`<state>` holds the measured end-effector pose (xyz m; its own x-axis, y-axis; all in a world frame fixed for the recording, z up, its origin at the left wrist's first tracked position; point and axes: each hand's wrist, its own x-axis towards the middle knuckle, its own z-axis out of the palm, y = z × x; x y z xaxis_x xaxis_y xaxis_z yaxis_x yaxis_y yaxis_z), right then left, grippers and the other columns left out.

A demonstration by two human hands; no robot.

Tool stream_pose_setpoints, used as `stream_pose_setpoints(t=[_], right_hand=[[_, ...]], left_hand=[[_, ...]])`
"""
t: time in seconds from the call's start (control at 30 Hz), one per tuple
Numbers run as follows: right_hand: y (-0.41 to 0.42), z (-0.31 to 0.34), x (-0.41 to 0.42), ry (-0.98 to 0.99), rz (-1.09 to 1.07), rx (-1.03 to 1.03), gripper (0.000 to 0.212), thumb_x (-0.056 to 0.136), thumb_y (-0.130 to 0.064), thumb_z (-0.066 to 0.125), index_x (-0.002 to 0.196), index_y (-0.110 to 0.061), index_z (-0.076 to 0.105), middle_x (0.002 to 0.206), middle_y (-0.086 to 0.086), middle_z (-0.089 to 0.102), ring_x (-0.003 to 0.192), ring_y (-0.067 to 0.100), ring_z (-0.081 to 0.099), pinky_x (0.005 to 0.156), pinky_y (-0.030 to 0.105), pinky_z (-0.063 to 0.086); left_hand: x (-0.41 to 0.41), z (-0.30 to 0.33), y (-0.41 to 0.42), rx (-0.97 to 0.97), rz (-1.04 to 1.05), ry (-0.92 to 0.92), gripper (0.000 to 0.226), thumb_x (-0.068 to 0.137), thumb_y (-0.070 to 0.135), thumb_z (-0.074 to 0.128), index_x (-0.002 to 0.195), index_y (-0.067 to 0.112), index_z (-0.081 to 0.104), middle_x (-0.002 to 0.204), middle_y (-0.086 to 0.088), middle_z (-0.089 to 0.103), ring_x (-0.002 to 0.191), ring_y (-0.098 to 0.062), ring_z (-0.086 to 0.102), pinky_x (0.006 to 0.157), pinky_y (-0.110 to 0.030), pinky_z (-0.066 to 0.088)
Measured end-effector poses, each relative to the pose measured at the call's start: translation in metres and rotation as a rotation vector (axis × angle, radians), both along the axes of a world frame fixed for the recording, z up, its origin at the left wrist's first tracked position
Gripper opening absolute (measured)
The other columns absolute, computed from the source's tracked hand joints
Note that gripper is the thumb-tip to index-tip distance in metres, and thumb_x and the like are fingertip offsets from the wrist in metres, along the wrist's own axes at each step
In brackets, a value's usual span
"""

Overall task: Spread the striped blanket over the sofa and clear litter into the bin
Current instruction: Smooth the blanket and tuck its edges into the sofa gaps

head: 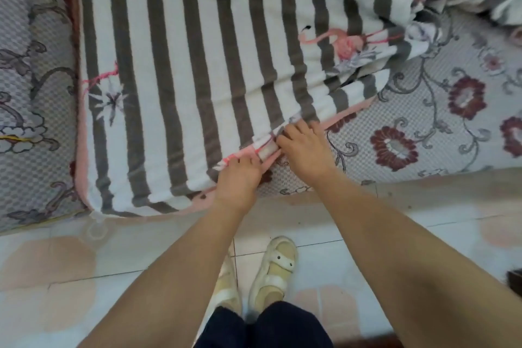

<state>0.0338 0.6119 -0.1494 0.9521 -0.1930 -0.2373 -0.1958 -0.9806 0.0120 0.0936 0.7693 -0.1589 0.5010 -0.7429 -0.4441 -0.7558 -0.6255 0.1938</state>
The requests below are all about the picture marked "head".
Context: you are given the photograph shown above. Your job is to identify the person's right hand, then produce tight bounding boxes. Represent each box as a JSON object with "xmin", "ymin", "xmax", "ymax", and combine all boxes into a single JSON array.
[{"xmin": 276, "ymin": 119, "xmax": 338, "ymax": 186}]

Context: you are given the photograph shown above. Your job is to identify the person's left hand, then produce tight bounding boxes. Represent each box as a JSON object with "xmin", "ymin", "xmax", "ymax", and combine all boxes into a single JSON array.
[{"xmin": 212, "ymin": 154, "xmax": 266, "ymax": 215}]

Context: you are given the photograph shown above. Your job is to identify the grey floral sofa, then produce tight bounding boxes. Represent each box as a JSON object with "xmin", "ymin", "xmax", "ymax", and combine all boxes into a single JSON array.
[{"xmin": 0, "ymin": 0, "xmax": 522, "ymax": 234}]

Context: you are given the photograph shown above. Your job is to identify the grey white striped flamingo blanket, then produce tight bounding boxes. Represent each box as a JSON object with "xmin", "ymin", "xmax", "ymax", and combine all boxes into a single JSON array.
[{"xmin": 75, "ymin": 0, "xmax": 522, "ymax": 219}]

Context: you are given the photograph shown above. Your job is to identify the person's right forearm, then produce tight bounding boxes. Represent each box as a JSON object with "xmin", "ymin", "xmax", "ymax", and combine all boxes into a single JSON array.
[{"xmin": 313, "ymin": 172, "xmax": 522, "ymax": 348}]

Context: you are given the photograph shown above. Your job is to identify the person's left forearm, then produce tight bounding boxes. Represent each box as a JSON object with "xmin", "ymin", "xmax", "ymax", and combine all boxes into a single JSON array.
[{"xmin": 77, "ymin": 198, "xmax": 258, "ymax": 348}]

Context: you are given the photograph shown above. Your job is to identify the dark navy trousers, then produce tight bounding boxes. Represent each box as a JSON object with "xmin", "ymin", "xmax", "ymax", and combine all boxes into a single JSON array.
[{"xmin": 195, "ymin": 301, "xmax": 335, "ymax": 348}]

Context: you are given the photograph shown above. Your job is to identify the beige strap sandal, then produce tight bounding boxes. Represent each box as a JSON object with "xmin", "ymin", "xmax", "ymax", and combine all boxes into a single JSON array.
[
  {"xmin": 212, "ymin": 254, "xmax": 244, "ymax": 316},
  {"xmin": 247, "ymin": 235, "xmax": 299, "ymax": 314}
]

